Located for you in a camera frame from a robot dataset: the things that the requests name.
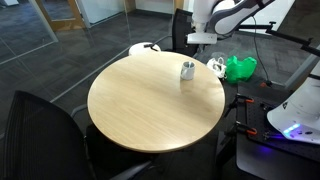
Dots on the round wooden table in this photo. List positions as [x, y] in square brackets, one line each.
[141, 103]

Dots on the black mesh office chair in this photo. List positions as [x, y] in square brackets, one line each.
[180, 29]

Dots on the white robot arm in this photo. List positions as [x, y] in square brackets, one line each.
[224, 16]

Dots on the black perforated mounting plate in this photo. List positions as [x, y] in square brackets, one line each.
[255, 116]

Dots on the near black mesh chair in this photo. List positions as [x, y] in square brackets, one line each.
[42, 142]

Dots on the white crumpled bag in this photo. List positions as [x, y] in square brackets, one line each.
[217, 66]

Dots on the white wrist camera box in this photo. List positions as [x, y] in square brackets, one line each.
[201, 38]

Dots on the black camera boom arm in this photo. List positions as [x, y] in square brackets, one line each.
[305, 44]

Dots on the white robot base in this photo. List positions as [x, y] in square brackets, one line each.
[298, 106]

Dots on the green plastic bag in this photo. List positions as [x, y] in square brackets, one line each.
[239, 70]

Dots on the white ceramic mug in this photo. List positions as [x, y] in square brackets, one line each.
[187, 70]

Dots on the orange-handled clamp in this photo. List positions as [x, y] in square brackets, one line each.
[233, 104]
[239, 127]

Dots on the orange-handled clamp upper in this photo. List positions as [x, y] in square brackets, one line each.
[233, 104]

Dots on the orange-handled clamp lower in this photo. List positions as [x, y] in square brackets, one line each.
[239, 127]

